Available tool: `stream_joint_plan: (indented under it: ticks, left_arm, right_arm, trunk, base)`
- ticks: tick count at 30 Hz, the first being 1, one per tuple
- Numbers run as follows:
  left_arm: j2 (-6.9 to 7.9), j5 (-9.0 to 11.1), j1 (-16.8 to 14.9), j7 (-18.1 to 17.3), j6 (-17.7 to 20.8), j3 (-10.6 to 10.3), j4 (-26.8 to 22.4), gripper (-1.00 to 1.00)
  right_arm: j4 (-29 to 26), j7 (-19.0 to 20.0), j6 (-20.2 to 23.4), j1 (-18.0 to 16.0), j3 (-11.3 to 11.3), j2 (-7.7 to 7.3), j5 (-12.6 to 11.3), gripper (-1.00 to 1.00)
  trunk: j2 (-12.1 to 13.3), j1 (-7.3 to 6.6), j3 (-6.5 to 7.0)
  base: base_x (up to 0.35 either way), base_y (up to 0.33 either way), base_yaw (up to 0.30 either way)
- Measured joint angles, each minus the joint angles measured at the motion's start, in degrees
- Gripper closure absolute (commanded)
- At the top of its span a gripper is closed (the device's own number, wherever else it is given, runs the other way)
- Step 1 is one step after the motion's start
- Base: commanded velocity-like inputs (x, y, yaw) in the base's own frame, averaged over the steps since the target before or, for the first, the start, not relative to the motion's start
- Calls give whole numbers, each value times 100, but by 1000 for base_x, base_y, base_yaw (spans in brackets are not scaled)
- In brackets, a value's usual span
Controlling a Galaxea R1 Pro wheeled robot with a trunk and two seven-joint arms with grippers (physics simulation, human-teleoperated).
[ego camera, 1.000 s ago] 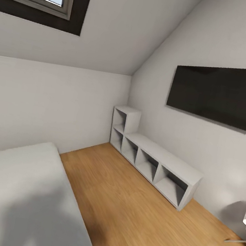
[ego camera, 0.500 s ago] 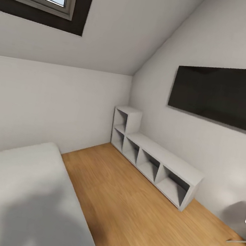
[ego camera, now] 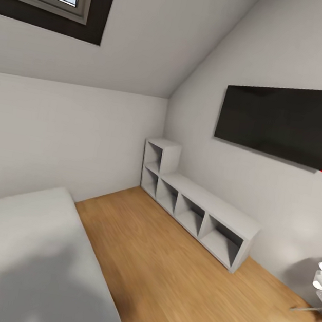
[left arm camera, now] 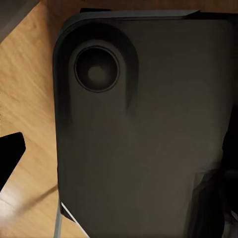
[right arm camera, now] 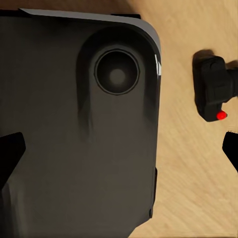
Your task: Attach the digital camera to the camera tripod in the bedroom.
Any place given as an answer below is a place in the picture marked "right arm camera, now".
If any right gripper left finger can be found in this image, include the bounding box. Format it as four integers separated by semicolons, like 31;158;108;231
0;132;26;192

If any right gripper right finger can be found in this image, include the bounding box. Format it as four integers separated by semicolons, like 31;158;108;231
222;132;238;172

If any digital camera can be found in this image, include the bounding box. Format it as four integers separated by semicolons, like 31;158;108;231
193;55;238;121

